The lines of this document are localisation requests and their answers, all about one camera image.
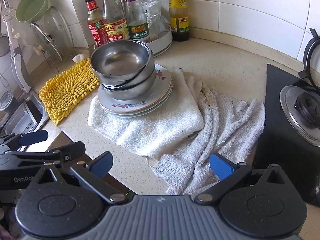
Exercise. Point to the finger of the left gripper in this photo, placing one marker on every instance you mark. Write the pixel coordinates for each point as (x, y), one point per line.
(63, 154)
(13, 142)

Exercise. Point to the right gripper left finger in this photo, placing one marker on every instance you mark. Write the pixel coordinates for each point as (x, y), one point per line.
(91, 176)

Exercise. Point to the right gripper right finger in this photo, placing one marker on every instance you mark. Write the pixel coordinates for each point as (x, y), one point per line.
(229, 174)

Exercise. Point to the large steel bowl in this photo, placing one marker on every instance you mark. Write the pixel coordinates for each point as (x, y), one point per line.
(133, 91)

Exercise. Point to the small steel bowl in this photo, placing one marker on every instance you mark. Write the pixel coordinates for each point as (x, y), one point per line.
(141, 77)

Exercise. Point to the steel sink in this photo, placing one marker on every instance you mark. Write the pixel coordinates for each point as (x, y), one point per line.
(29, 116)

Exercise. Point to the black gas stove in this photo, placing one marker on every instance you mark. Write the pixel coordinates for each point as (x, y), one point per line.
(281, 144)

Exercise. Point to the yellow chenille mat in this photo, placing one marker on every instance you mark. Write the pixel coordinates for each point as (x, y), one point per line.
(63, 92)

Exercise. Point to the white terry towel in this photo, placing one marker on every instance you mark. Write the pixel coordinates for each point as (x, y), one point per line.
(178, 138)

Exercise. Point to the middle floral plate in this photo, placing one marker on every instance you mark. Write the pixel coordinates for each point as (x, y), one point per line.
(156, 93)

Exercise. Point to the floral plate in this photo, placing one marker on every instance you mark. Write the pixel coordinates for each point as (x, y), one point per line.
(156, 93)
(161, 73)
(142, 112)

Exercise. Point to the bottom floral plate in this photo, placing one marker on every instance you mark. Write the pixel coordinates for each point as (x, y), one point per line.
(142, 112)

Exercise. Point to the steel stove burner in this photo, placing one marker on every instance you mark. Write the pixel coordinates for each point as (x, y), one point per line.
(301, 108)

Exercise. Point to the top floral plate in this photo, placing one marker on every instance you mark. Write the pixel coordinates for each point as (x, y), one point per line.
(161, 73)

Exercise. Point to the glass pot lid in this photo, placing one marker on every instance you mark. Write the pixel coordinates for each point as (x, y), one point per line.
(54, 34)

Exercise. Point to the white folding holder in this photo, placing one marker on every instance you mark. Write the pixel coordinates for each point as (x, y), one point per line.
(17, 62)

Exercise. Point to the yellow cap vinegar bottle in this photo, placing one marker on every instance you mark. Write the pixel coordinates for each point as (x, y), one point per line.
(114, 21)

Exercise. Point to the green plastic basin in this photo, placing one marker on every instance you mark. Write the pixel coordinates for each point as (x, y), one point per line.
(29, 11)

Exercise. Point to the red label sauce bottle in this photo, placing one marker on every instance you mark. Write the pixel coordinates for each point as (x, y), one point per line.
(96, 24)

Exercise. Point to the purple label clear bottle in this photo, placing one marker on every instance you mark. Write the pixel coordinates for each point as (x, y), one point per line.
(136, 21)

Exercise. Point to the white round condiment tray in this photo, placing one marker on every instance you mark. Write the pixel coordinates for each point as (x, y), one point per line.
(161, 41)

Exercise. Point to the yellow green label oil bottle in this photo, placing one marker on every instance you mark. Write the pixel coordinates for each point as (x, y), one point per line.
(179, 20)

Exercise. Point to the clear plastic bag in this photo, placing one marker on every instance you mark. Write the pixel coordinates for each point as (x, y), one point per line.
(152, 10)

